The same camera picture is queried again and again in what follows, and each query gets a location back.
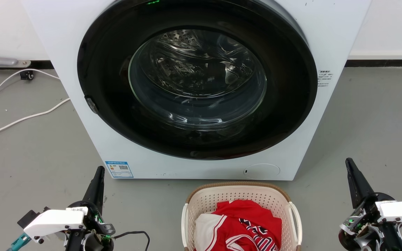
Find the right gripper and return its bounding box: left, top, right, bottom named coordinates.
left=338, top=158, right=402, bottom=251

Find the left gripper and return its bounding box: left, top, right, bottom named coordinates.
left=65, top=166, right=116, bottom=251

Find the cream plastic laundry basket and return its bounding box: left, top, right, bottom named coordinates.
left=181, top=181, right=303, bottom=251

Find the blue energy label sticker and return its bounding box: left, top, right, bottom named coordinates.
left=105, top=161, right=134, bottom=178

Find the black round washer door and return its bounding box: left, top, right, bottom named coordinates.
left=77, top=0, right=318, bottom=160

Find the small text sticker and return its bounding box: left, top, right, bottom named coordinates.
left=318, top=70, right=333, bottom=87

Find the red and white jersey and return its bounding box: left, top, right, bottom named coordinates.
left=194, top=199, right=283, bottom=251

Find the white front-load washing machine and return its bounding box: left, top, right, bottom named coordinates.
left=20, top=0, right=372, bottom=181

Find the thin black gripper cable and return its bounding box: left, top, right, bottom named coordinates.
left=112, top=230, right=151, bottom=251

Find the white floor cable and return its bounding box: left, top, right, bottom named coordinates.
left=0, top=97, right=71, bottom=141
left=0, top=68, right=61, bottom=114

